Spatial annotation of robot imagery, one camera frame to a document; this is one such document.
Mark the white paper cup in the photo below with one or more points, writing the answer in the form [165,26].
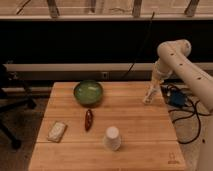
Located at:
[112,138]

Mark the red chili pepper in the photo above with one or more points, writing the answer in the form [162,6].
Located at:
[88,119]

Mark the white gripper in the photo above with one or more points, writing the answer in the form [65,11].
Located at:
[151,93]

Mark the blue box on floor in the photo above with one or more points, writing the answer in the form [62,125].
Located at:
[177,99]

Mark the white wrapped sponge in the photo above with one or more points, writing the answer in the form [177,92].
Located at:
[56,132]

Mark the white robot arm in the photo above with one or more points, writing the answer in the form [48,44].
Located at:
[173,58]

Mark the green ceramic bowl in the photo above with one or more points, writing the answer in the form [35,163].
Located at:
[88,92]

